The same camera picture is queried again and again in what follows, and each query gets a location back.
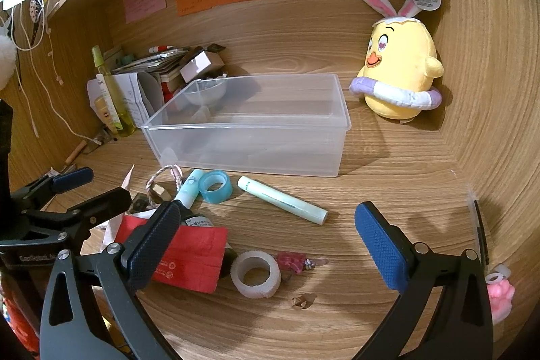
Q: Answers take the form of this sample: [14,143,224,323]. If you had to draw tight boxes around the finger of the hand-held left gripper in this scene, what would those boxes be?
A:
[10,167,94,213]
[19,186,132,243]

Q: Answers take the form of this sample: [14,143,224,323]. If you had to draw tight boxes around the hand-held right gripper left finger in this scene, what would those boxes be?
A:
[39,200,182,360]

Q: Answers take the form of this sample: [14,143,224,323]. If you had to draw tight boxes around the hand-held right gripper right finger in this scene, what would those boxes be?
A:
[352,200,494,360]

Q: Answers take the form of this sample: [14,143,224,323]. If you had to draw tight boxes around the red paper packet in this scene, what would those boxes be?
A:
[114,215,228,294]

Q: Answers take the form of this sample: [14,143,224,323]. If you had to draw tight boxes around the dark green spray bottle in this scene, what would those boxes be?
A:
[181,206,216,229]

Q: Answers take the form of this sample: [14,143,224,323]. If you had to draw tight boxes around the small mint bottle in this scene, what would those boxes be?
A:
[174,169,206,213]

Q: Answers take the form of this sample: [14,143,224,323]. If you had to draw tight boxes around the teal tape roll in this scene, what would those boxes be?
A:
[198,170,234,204]

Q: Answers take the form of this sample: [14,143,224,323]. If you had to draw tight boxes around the pink hair clip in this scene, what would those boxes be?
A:
[276,251,317,273]

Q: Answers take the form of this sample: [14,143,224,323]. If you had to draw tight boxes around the mint green tube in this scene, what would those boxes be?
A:
[237,175,329,226]

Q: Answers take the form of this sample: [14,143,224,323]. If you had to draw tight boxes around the white tape roll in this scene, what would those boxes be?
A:
[230,251,282,299]

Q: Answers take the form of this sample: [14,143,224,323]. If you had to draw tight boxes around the clear plastic storage box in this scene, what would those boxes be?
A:
[140,73,352,178]

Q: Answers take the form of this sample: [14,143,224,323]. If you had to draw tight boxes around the red cloth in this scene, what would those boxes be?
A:
[0,293,41,356]

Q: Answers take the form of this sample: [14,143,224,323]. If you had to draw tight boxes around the yellow-green spray bottle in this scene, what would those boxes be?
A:
[91,45,136,138]

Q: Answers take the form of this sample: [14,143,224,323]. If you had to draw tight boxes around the white folded paper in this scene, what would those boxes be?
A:
[87,72,150,129]

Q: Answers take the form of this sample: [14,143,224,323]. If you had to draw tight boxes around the pink paw toy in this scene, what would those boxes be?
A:
[485,263,516,323]

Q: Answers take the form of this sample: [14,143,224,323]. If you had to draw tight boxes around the red white carton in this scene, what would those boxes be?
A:
[159,71,186,103]

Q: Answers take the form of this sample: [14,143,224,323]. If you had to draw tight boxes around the white fluffy pompom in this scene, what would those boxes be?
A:
[0,33,18,91]

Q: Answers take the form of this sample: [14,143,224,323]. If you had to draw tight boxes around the stack of booklets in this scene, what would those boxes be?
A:
[112,46,190,76]

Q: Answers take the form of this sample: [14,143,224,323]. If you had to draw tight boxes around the clear plastic bowl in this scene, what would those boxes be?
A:
[186,78,226,108]

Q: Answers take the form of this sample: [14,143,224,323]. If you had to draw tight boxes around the small white box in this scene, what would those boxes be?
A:
[179,50,224,84]

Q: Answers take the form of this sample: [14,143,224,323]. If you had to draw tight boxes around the yellow chick plush toy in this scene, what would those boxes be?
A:
[348,0,446,123]

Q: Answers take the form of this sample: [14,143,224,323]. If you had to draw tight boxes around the pink paper note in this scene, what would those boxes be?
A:
[123,0,167,24]

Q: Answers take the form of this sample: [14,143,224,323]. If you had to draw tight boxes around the wooden handled tool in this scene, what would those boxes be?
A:
[63,138,89,167]

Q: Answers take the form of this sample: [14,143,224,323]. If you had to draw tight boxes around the white cable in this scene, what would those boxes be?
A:
[0,0,89,143]

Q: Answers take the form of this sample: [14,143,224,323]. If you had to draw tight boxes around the pink white braided cord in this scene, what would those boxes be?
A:
[145,165,184,202]

